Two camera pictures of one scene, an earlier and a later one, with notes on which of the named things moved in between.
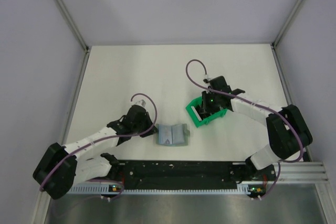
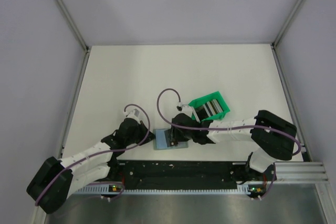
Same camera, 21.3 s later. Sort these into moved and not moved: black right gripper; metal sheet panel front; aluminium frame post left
Moved: black right gripper
Not moved: metal sheet panel front; aluminium frame post left
